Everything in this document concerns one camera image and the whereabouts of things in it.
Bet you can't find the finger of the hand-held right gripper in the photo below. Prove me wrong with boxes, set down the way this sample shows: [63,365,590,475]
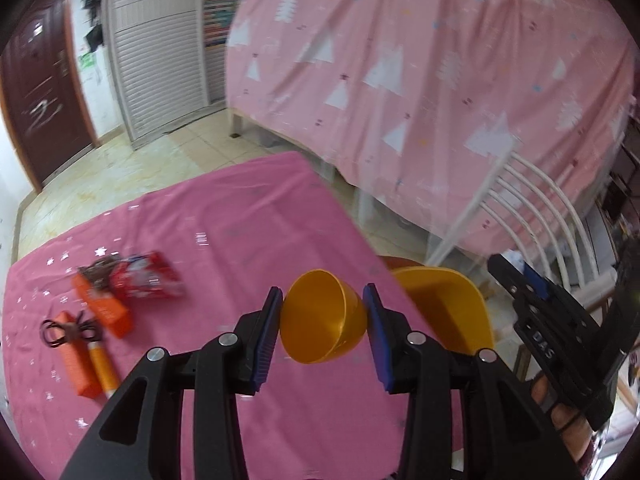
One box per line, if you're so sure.
[520,260,571,311]
[487,253,531,306]

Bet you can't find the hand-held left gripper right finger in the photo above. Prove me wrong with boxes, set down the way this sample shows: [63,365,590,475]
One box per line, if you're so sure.
[362,282,586,480]

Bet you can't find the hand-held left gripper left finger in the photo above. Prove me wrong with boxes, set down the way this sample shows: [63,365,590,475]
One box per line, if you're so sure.
[65,286,285,480]

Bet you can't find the orange plastic bowl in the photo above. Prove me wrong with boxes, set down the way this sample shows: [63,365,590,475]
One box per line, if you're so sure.
[279,269,371,366]

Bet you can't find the yellow plastic bin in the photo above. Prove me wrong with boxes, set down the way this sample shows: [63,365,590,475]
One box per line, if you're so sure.
[389,266,496,366]

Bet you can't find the person's right hand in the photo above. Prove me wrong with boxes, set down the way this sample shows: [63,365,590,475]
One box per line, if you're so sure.
[530,375,601,466]

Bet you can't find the white slatted chair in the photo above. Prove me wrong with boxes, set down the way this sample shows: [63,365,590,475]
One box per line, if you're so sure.
[425,152,601,301]

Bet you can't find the pink star tablecloth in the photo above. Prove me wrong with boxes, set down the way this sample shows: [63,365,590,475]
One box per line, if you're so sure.
[0,150,466,480]

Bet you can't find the red snack packet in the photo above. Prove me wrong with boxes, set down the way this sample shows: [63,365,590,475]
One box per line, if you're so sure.
[110,251,183,301]

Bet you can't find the yellow tube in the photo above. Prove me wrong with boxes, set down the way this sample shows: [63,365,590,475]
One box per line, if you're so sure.
[87,341,121,401]

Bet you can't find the orange cardboard box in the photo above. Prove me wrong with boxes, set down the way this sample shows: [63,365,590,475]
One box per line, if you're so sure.
[70,272,136,340]

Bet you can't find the dark sawtooth-edged wrapper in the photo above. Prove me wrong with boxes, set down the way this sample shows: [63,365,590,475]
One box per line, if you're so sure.
[77,255,123,286]

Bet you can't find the orange textured box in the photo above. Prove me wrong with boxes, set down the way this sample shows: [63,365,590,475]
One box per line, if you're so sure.
[50,311,103,400]

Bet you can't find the pink tree-print curtain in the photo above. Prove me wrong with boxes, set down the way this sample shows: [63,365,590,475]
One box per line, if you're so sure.
[225,0,636,261]

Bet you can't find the white louvered wardrobe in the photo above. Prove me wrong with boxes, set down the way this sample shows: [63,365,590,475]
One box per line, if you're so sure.
[102,0,251,148]

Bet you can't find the dark red door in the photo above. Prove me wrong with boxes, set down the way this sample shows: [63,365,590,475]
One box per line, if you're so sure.
[0,0,98,196]

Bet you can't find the colourful grid poster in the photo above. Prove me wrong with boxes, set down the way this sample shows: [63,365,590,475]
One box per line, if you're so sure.
[202,0,238,48]

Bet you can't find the black hair ties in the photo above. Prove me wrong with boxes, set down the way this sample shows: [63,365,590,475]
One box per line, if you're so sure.
[40,312,103,348]

